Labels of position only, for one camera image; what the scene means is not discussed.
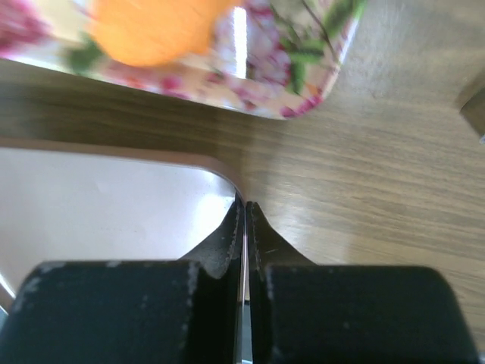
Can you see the metal serving tongs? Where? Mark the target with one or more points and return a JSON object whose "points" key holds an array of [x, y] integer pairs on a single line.
{"points": [[472, 107]]}

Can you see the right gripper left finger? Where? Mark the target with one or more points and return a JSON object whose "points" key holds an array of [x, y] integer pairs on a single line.
{"points": [[147, 311]]}

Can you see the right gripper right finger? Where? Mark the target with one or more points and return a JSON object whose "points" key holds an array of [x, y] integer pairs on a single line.
{"points": [[303, 312]]}

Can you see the orange fish cookie bottom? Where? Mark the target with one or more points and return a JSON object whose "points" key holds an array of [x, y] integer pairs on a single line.
{"points": [[153, 33]]}

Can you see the floral rectangular tray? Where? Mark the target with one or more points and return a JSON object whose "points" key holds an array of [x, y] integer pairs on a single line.
{"points": [[275, 59]]}

